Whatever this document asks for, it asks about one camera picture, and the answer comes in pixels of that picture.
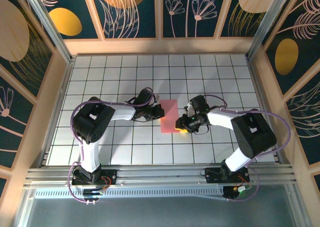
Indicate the pink paper sheet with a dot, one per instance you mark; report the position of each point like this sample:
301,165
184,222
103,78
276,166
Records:
168,112

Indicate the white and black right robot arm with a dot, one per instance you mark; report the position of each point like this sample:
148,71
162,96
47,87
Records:
220,118

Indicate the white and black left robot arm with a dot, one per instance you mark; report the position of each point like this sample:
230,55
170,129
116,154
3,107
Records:
123,113

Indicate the black controller board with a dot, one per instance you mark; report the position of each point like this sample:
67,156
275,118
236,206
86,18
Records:
92,192
231,193

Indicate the long aluminium mounting rail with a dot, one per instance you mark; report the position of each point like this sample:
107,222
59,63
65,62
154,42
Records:
160,174

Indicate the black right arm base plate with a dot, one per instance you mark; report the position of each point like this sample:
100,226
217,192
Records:
212,175

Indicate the aluminium side rail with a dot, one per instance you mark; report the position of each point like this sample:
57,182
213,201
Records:
260,87
64,79

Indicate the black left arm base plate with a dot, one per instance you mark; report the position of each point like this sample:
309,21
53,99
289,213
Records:
110,174

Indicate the flower outlines wall panel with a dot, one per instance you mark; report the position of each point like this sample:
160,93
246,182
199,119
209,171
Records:
190,24

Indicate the leaf outlines wall panel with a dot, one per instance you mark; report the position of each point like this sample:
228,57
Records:
307,117

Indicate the yellow oval fern wall panel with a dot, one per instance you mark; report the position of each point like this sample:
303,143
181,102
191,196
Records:
286,57

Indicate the aluminium corner post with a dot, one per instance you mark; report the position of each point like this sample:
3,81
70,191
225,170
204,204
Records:
48,27
266,24

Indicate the yellow ovals wall panel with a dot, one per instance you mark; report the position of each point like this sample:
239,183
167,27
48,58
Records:
65,22

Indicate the single flower wall panel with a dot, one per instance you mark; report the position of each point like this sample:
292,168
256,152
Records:
10,127

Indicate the large beige disc wall panel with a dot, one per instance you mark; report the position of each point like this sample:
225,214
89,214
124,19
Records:
12,32

